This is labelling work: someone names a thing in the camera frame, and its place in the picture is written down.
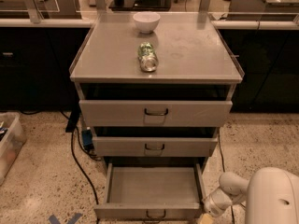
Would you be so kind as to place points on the grey drawer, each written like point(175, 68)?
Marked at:
point(154, 146)
point(155, 113)
point(152, 193)

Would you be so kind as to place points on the grey bottom drawer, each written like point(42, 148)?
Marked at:
point(152, 193)

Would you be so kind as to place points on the long white counter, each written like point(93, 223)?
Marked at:
point(226, 25)

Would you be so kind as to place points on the blue power adapter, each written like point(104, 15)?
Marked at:
point(87, 139)

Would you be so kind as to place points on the grey middle drawer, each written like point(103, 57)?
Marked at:
point(154, 146)

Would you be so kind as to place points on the grey drawer cabinet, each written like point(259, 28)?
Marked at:
point(194, 65)

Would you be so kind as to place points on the white bowl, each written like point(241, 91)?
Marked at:
point(146, 22)

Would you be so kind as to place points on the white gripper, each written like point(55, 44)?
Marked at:
point(213, 203)

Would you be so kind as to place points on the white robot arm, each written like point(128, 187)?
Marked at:
point(271, 196)

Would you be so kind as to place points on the grey top drawer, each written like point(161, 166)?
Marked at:
point(155, 113)

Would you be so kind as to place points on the green soda can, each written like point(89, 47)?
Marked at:
point(147, 57)

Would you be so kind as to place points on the clear plastic storage bin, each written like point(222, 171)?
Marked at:
point(12, 139)

